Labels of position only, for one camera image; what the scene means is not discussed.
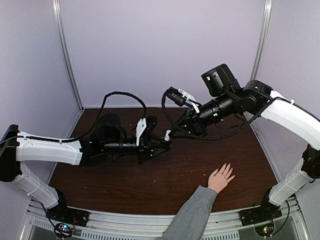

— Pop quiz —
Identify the aluminium corner post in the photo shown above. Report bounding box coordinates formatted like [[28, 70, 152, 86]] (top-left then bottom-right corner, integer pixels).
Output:
[[250, 0, 273, 80], [52, 0, 84, 112]]

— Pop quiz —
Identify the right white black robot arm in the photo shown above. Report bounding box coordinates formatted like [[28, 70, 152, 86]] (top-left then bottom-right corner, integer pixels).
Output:
[[177, 63, 320, 221]]

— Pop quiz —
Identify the person's bare hand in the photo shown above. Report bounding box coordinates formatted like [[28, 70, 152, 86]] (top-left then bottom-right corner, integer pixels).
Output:
[[207, 163, 235, 194]]

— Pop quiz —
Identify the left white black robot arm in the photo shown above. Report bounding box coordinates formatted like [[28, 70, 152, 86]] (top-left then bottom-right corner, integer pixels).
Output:
[[0, 113, 171, 222]]

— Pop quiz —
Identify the white capped nail polish bottle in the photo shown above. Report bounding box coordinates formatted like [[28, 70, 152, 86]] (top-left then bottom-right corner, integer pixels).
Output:
[[163, 129, 171, 142]]

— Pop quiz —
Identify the right aluminium corner post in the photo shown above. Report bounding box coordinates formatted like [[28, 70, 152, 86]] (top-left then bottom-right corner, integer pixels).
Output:
[[250, 0, 273, 80]]

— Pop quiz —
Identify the grey sleeved forearm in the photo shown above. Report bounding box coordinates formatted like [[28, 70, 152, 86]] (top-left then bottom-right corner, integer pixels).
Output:
[[157, 185, 218, 240]]

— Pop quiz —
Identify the left black camera cable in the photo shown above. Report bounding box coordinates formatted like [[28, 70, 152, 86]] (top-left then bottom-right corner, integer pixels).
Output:
[[69, 90, 148, 141]]

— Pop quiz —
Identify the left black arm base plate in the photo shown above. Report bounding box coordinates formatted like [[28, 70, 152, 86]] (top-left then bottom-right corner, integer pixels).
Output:
[[47, 207, 90, 227]]

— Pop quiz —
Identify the left round controller board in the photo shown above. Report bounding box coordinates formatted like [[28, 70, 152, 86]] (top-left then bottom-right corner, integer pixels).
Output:
[[54, 223, 73, 238]]

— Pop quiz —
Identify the round controller board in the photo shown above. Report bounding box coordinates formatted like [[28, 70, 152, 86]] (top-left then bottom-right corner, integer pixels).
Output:
[[255, 225, 275, 237], [54, 223, 73, 238]]

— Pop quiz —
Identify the aluminium front frame rail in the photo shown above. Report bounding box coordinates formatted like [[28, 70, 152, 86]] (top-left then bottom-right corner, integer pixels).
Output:
[[18, 197, 310, 240]]

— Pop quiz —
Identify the left aluminium corner post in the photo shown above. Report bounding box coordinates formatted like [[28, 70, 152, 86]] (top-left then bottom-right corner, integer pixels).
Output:
[[52, 0, 84, 112]]

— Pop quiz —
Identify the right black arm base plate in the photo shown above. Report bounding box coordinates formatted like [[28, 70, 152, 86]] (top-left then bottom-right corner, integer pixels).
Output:
[[239, 206, 283, 226]]

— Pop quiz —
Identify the black camera cable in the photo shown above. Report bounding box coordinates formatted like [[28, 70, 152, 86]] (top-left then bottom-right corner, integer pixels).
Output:
[[161, 89, 272, 141], [69, 90, 148, 141]]

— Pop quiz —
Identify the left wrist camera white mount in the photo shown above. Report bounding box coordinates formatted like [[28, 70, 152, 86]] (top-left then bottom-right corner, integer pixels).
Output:
[[135, 115, 158, 147]]

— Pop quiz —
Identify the right round controller board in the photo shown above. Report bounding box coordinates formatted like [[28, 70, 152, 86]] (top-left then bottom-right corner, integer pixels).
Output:
[[255, 225, 275, 237]]

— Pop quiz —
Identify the right black camera cable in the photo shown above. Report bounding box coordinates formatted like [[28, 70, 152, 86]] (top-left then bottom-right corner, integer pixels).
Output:
[[161, 89, 272, 141]]

